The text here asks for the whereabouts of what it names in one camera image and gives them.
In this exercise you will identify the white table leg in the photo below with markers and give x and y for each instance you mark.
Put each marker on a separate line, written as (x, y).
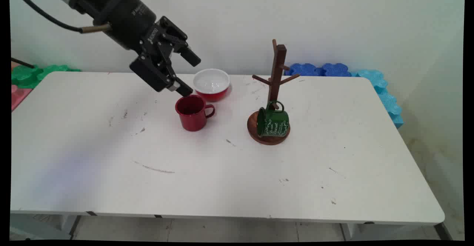
(350, 233)
(68, 223)

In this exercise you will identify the red bowl white inside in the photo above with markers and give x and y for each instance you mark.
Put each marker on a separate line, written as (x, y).
(212, 81)

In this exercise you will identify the pink foam mat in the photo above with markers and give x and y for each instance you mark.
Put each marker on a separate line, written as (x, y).
(19, 96)

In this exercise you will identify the dark table leg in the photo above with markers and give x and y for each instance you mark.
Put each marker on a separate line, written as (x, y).
(443, 232)

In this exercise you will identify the green enamel mug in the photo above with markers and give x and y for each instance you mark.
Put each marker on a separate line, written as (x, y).
(274, 122)

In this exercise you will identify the dark blue foam mat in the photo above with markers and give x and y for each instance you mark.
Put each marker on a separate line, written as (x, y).
(336, 69)
(303, 69)

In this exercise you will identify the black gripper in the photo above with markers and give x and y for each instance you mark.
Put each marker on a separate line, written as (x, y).
(126, 16)

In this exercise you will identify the red enamel mug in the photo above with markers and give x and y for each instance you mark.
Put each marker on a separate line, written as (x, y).
(192, 118)

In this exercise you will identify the light blue foam mat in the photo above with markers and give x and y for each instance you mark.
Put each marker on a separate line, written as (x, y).
(397, 120)
(389, 103)
(372, 77)

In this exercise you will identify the dark wooden mug tree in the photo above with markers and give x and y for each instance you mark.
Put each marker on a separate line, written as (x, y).
(278, 64)

